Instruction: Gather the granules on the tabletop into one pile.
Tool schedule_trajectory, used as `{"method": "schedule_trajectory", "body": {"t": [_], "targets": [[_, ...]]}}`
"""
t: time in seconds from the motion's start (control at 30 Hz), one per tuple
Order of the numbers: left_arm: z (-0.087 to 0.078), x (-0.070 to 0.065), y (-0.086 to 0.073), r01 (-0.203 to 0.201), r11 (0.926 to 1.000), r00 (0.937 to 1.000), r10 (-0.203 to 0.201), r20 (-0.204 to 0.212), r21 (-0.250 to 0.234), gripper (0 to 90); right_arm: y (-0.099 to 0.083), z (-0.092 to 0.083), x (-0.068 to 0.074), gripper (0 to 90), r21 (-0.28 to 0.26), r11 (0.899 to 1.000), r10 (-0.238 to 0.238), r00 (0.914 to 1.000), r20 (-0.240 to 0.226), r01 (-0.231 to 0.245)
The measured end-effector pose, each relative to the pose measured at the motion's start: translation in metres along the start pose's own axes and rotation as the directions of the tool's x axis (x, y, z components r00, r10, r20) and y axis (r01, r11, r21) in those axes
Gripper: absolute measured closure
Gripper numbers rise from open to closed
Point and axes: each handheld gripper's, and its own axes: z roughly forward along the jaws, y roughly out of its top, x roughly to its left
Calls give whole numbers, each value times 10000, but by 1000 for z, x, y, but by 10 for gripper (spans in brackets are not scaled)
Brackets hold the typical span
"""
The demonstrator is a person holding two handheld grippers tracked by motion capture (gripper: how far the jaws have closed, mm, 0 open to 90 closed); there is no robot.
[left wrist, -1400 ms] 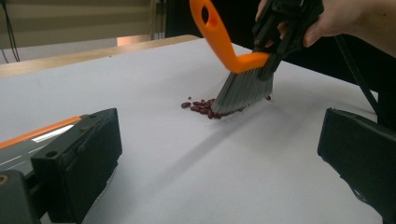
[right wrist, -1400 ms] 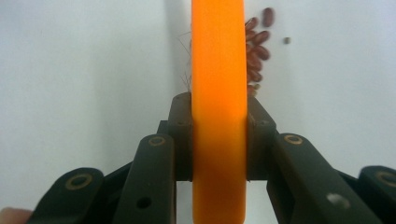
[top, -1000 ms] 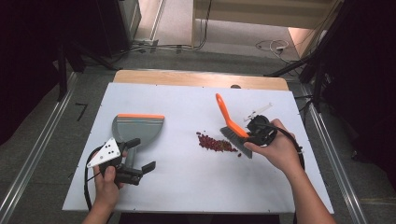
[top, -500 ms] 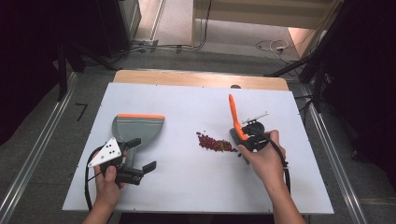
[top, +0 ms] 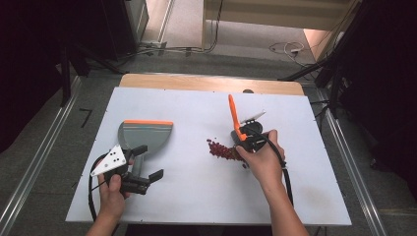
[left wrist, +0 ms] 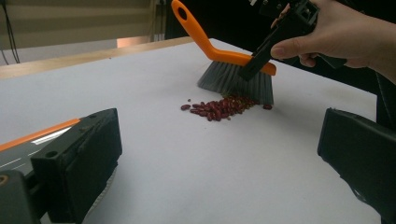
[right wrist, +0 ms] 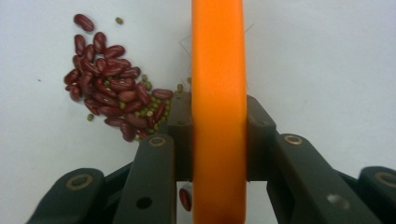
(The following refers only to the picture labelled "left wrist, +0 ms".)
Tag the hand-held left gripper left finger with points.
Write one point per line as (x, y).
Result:
(84, 161)

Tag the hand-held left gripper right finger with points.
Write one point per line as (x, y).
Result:
(361, 155)

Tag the orange brush with grey bristles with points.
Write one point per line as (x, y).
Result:
(224, 57)

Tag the group of red beans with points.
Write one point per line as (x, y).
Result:
(224, 107)

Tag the grey dustpan with orange edge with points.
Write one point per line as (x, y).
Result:
(18, 152)

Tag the wooden table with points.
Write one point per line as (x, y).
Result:
(62, 62)

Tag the white table cover sheet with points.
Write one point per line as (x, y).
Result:
(186, 171)

